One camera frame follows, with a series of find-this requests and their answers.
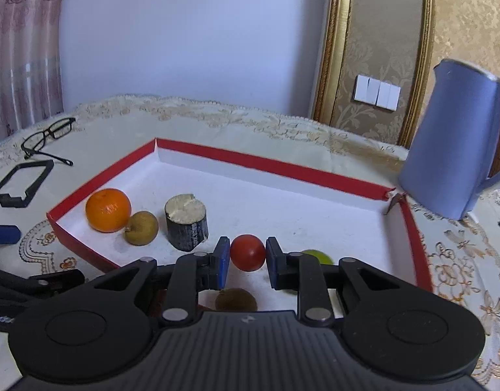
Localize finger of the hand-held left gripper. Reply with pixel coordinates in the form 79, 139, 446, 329
0, 267, 85, 306
0, 224, 22, 246

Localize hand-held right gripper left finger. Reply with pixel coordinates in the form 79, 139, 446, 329
87, 236, 232, 328

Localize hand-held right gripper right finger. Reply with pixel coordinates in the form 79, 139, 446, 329
265, 236, 405, 328

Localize red tomato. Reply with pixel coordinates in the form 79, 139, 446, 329
229, 234, 267, 272

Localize brown longan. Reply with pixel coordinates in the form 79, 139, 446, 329
125, 211, 159, 247
215, 288, 259, 312

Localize green tomato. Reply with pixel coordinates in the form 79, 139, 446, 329
301, 249, 334, 265

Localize dark sugarcane piece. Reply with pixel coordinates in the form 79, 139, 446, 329
164, 194, 210, 252

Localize red cardboard box tray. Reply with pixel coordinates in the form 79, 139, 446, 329
46, 138, 434, 294

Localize orange tangerine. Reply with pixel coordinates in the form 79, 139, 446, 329
85, 188, 132, 234

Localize black eyeglasses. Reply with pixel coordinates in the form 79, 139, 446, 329
21, 117, 76, 167

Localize pink patterned curtain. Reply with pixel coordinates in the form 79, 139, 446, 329
0, 0, 67, 147

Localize blue electric kettle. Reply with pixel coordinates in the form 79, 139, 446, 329
398, 58, 500, 221

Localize white wall switch panel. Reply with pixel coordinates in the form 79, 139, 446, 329
354, 74, 401, 110

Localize gold wall frame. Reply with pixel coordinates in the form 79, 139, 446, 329
311, 0, 438, 147

